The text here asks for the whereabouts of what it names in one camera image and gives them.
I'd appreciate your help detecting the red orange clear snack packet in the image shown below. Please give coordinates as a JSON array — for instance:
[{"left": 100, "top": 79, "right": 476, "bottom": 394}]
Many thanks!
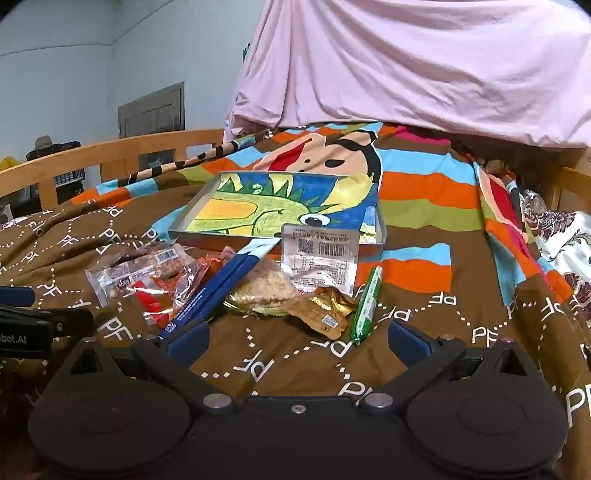
[{"left": 128, "top": 247, "right": 235, "bottom": 329}]

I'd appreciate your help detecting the blue stick packet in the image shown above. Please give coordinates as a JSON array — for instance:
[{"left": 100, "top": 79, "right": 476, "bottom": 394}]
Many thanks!
[{"left": 159, "top": 237, "right": 280, "bottom": 340}]

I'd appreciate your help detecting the green stick snack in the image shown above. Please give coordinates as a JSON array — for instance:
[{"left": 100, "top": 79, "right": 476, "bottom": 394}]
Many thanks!
[{"left": 349, "top": 265, "right": 383, "bottom": 346}]

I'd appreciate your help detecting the peanut nut bar packet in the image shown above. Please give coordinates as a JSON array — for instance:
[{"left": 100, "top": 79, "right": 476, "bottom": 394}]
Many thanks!
[{"left": 85, "top": 243, "right": 194, "bottom": 306}]

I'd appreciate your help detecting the golden foil snack packet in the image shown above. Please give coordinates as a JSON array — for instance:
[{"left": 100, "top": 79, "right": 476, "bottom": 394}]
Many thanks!
[{"left": 280, "top": 287, "right": 358, "bottom": 340}]

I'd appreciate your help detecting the rice crisp cake packet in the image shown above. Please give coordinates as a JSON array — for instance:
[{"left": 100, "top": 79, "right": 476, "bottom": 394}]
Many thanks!
[{"left": 223, "top": 257, "right": 300, "bottom": 317}]

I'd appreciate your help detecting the white barcode green snack pouch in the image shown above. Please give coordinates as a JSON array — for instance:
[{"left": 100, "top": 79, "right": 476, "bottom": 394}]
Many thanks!
[{"left": 280, "top": 224, "right": 360, "bottom": 296}]

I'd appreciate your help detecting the brown patterned striped quilt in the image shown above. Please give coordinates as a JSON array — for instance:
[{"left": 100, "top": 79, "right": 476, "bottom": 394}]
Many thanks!
[{"left": 0, "top": 120, "right": 591, "bottom": 480}]

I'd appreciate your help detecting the black crate with hat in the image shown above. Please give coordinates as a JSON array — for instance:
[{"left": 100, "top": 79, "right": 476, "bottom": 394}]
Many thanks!
[{"left": 25, "top": 134, "right": 87, "bottom": 195}]

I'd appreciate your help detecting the colourful dragon tray box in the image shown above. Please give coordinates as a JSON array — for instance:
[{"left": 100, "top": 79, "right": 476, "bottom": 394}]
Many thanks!
[{"left": 168, "top": 170, "right": 387, "bottom": 259}]

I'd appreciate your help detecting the yellow bag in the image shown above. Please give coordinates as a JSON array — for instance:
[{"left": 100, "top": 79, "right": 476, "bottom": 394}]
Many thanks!
[{"left": 0, "top": 156, "right": 20, "bottom": 171}]

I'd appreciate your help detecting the floral white fabric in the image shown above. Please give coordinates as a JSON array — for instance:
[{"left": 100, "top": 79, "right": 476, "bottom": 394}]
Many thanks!
[{"left": 520, "top": 190, "right": 590, "bottom": 326}]

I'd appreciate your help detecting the grey wooden door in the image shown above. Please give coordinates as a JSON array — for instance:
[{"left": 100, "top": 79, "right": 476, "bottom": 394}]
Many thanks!
[{"left": 118, "top": 82, "right": 185, "bottom": 138}]

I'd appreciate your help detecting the pink draped sheet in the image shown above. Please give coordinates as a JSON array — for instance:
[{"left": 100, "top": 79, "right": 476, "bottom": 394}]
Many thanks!
[{"left": 225, "top": 1, "right": 590, "bottom": 148}]

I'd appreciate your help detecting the wooden bed rail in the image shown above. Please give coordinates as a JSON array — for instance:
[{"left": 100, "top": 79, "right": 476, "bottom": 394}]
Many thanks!
[{"left": 0, "top": 129, "right": 223, "bottom": 210}]

